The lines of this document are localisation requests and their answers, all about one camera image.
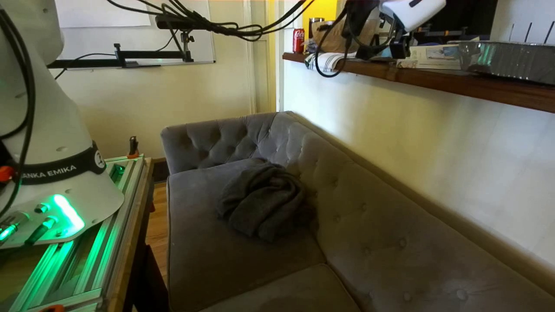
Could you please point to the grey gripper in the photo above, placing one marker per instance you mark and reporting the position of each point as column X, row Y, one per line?
column 378, row 28

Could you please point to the black equipment on counter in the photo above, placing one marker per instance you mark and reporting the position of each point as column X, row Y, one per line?
column 461, row 20

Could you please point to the wooden kitchen counter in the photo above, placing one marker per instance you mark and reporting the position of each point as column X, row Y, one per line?
column 451, row 84

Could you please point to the white folded towel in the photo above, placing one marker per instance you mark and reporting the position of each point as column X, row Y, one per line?
column 330, row 61

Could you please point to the red drink can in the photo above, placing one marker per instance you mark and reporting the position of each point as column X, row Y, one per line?
column 298, row 40

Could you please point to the aluminium foil tray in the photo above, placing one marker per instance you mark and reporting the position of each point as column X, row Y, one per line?
column 513, row 61

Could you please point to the grey tufted sofa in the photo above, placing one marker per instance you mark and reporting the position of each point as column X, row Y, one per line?
column 357, row 231

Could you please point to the dark grey crumpled blanket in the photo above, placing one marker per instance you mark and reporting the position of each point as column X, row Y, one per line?
column 262, row 202

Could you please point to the small dark bottle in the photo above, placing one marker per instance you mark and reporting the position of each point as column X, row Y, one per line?
column 134, row 148

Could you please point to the red round button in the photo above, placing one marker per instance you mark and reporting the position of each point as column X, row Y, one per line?
column 3, row 174

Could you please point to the black camera on stand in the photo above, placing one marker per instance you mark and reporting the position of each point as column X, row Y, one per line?
column 173, row 23

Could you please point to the white wall board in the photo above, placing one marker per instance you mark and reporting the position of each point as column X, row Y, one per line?
column 104, row 28

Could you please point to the aluminium frame robot table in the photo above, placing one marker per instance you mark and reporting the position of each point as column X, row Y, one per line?
column 104, row 254

